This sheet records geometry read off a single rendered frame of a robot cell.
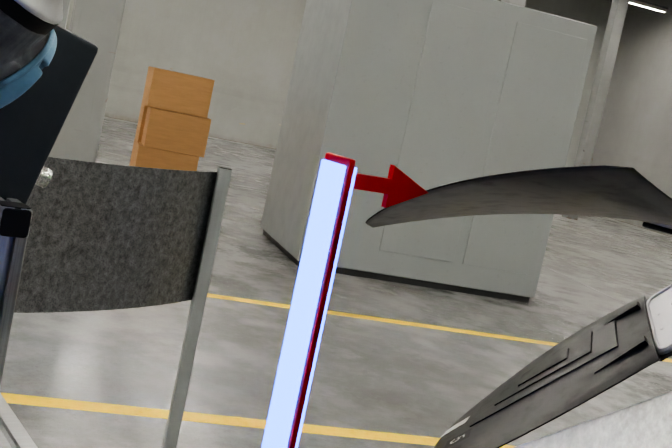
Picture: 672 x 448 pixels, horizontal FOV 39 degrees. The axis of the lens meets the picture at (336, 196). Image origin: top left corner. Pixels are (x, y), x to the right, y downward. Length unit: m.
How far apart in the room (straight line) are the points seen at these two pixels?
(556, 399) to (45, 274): 1.85
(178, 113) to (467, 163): 2.89
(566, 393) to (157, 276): 2.04
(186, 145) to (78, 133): 3.93
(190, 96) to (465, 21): 2.84
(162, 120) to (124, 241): 6.19
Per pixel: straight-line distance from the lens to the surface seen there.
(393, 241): 7.15
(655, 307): 0.87
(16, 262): 0.99
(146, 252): 2.69
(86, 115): 4.95
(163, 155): 8.81
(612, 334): 0.86
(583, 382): 0.83
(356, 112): 6.93
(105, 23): 4.94
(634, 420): 0.71
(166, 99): 8.76
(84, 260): 2.56
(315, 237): 0.50
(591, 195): 0.56
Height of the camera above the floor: 1.22
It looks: 5 degrees down
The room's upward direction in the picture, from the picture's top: 12 degrees clockwise
